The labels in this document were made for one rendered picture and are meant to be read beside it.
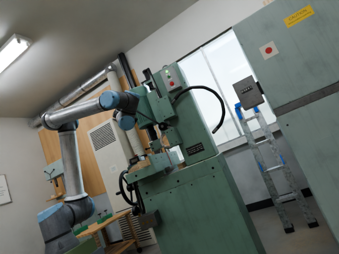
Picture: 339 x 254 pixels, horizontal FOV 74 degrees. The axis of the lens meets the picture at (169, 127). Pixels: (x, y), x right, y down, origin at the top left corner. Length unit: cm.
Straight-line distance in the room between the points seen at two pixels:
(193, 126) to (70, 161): 85
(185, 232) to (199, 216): 13
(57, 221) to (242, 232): 108
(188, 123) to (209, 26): 186
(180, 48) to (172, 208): 226
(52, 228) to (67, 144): 50
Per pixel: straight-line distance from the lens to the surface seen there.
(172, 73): 158
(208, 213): 148
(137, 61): 351
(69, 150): 162
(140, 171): 143
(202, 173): 143
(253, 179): 290
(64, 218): 157
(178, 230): 156
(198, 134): 153
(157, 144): 169
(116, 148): 324
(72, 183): 163
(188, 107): 156
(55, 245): 155
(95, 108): 123
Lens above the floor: 84
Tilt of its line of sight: 10 degrees up
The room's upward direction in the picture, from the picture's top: 22 degrees counter-clockwise
